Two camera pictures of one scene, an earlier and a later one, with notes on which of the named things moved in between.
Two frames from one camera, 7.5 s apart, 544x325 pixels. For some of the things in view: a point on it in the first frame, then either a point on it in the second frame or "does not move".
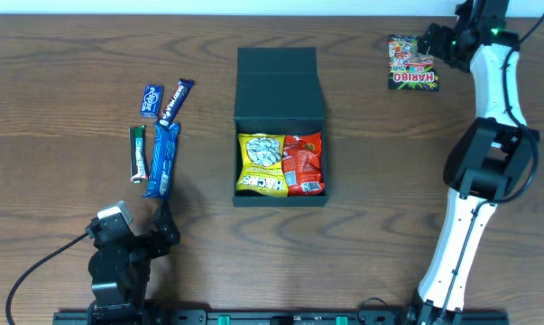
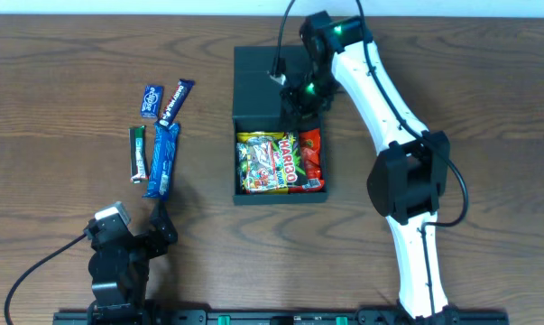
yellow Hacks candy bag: x=262 y=164 does not move
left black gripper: x=167 y=229 does not move
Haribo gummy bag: x=407 y=69 -> x=290 y=160
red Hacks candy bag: x=301 y=164 does not move
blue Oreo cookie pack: x=163 y=155 does not move
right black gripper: x=437 y=43 -> x=299 y=105
